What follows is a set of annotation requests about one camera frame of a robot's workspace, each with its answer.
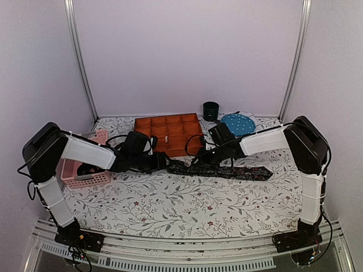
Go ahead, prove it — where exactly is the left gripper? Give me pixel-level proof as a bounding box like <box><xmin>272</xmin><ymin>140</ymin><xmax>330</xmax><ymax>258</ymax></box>
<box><xmin>131</xmin><ymin>151</ymin><xmax>174</xmax><ymax>174</ymax></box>

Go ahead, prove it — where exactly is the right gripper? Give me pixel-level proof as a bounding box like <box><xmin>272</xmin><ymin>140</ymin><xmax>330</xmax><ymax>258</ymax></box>
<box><xmin>191</xmin><ymin>143</ymin><xmax>228</xmax><ymax>168</ymax></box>

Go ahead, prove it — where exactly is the dark floral tie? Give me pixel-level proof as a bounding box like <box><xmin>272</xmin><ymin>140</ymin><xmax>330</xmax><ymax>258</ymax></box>
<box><xmin>167</xmin><ymin>161</ymin><xmax>273</xmax><ymax>181</ymax></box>

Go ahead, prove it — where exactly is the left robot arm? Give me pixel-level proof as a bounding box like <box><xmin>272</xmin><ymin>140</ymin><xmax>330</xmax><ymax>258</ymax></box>
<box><xmin>18</xmin><ymin>122</ymin><xmax>169</xmax><ymax>246</ymax></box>

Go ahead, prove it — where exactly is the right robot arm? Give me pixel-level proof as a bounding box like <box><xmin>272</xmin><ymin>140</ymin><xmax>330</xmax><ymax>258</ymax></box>
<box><xmin>192</xmin><ymin>116</ymin><xmax>332</xmax><ymax>247</ymax></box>

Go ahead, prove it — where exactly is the blue dotted plate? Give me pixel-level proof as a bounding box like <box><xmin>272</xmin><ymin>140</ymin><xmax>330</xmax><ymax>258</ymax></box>
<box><xmin>221</xmin><ymin>113</ymin><xmax>256</xmax><ymax>137</ymax></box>

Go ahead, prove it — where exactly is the white grid placemat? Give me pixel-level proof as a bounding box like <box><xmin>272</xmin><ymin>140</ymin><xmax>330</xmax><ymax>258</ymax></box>
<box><xmin>198</xmin><ymin>112</ymin><xmax>271</xmax><ymax>132</ymax></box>

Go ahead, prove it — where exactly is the dark green mug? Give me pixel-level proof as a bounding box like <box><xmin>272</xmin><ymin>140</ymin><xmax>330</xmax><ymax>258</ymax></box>
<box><xmin>202</xmin><ymin>101</ymin><xmax>220</xmax><ymax>122</ymax></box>

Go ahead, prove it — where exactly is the orange wooden compartment tray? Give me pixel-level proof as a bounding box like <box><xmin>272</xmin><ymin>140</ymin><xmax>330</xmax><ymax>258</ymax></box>
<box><xmin>134</xmin><ymin>113</ymin><xmax>203</xmax><ymax>157</ymax></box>

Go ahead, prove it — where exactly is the pink plastic basket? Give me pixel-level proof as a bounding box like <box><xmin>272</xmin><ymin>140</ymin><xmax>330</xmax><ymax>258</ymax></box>
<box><xmin>61</xmin><ymin>129</ymin><xmax>111</xmax><ymax>190</ymax></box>

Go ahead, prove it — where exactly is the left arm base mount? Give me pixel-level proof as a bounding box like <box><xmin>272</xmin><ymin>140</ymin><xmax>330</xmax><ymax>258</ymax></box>
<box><xmin>54</xmin><ymin>230</ymin><xmax>105</xmax><ymax>253</ymax></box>

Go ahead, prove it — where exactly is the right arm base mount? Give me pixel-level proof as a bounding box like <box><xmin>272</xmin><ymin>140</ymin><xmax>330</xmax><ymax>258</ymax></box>
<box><xmin>272</xmin><ymin>231</ymin><xmax>323</xmax><ymax>253</ymax></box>

